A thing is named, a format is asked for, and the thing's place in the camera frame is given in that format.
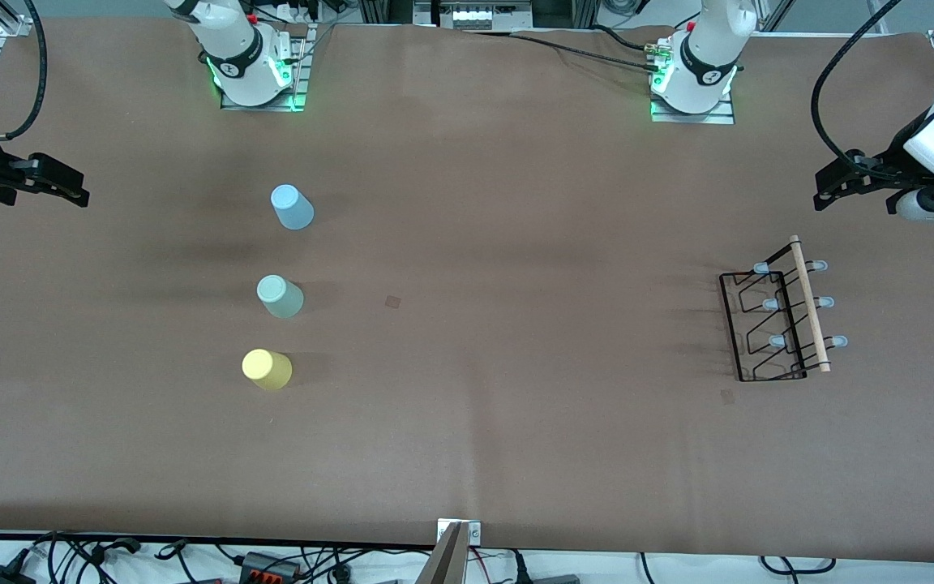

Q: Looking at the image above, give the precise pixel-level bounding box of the black wire cup holder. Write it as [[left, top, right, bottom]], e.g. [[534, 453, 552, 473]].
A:
[[718, 234, 849, 384]]

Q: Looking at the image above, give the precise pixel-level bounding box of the pale green plastic cup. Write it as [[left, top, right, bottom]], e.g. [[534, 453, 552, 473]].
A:
[[256, 274, 306, 320]]

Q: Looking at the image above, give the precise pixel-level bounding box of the yellow plastic cup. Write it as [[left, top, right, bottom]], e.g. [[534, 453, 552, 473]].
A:
[[242, 348, 293, 393]]

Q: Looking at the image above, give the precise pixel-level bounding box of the light blue plastic cup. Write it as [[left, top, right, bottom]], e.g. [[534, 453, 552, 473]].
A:
[[270, 184, 315, 231]]

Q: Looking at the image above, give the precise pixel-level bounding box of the white power strip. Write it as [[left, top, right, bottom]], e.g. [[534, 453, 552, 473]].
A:
[[260, 0, 330, 25]]

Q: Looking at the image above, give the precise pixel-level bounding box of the grey electronics control box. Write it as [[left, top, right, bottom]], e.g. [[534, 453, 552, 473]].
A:
[[414, 0, 534, 33]]

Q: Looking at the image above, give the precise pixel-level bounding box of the large paper table cover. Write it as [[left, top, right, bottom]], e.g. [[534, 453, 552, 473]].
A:
[[0, 18, 934, 560]]

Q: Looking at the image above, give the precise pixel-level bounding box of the black orange connector box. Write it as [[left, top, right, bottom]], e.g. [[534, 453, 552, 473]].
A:
[[238, 552, 303, 582]]

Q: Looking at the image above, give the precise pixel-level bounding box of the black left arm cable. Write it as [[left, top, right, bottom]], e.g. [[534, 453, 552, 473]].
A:
[[810, 0, 906, 163]]

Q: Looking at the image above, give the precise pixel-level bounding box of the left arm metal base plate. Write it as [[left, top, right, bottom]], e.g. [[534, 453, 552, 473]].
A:
[[650, 91, 736, 125]]

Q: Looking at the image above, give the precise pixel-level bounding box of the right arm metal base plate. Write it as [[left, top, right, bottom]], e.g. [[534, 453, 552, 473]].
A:
[[220, 23, 310, 113]]

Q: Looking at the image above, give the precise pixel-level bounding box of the black table edge cable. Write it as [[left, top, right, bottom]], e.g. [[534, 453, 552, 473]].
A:
[[467, 24, 662, 75]]

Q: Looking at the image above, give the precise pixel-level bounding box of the black looped floor cable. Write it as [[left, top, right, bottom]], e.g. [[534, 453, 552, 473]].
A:
[[759, 555, 838, 578]]

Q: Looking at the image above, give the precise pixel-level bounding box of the small metal stand bracket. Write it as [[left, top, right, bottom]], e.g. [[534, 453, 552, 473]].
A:
[[437, 519, 482, 546]]

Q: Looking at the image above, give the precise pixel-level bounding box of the tan camera stand post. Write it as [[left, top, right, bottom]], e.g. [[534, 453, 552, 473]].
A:
[[414, 519, 469, 584]]

